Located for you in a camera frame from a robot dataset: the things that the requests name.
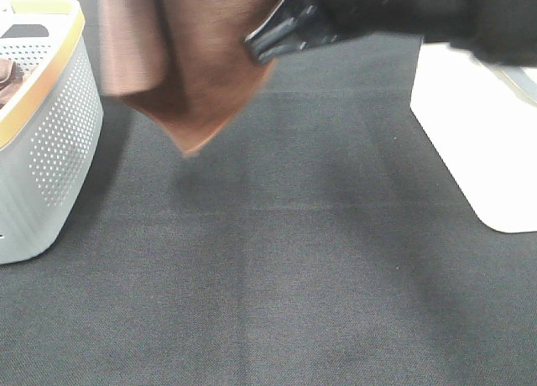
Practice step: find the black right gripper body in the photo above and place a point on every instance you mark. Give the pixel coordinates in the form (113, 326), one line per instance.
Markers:
(298, 25)

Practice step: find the brown microfibre towel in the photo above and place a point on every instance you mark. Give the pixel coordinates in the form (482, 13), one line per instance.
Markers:
(182, 62)

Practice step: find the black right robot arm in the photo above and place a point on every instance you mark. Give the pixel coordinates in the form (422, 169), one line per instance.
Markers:
(500, 32)

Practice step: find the brown towel inside grey basket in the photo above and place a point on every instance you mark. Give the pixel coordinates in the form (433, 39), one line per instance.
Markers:
(11, 79)

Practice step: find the white plastic basket grey rim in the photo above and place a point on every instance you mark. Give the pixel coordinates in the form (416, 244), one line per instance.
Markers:
(481, 120)

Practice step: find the black fabric table mat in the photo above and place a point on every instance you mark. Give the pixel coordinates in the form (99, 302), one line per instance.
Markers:
(317, 240)

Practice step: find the grey perforated basket orange rim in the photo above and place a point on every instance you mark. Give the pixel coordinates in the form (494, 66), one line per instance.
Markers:
(49, 128)

